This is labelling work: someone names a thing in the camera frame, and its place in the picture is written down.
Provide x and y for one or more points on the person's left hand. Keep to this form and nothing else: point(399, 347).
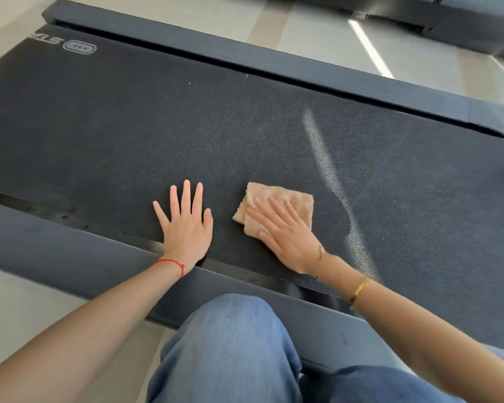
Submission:
point(187, 235)

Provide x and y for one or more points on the person's right hand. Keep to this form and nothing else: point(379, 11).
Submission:
point(290, 243)

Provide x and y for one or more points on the beige cleaning cloth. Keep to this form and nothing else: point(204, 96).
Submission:
point(300, 201)

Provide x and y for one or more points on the black treadmill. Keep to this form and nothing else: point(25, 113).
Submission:
point(466, 25)
point(151, 121)

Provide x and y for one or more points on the person's left forearm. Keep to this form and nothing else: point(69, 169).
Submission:
point(71, 335)

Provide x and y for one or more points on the person's right forearm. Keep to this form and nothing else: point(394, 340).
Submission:
point(424, 335)

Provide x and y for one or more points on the person's blue jeans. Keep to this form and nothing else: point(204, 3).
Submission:
point(235, 352)

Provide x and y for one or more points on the gold bangle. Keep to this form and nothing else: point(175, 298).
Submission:
point(359, 289)

